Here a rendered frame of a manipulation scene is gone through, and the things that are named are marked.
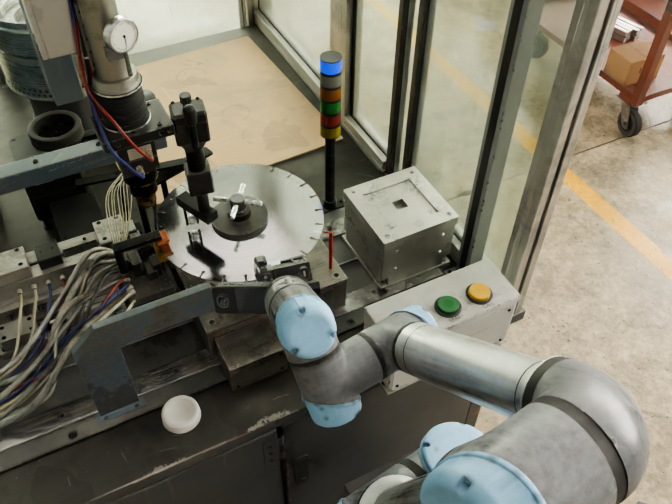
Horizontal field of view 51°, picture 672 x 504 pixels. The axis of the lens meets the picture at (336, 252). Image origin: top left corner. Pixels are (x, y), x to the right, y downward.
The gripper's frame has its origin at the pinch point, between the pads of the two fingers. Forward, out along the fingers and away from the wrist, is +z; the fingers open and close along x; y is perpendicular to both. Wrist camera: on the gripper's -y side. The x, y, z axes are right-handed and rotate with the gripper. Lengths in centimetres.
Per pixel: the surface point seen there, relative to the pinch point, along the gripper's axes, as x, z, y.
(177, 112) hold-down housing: 29.2, -3.9, -8.0
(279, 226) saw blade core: 4.4, 13.5, 7.2
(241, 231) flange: 5.1, 12.8, -0.3
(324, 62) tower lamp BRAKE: 33.7, 20.1, 22.5
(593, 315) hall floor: -63, 84, 119
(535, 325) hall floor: -62, 86, 98
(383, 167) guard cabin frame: 7, 50, 41
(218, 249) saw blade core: 2.8, 11.2, -5.3
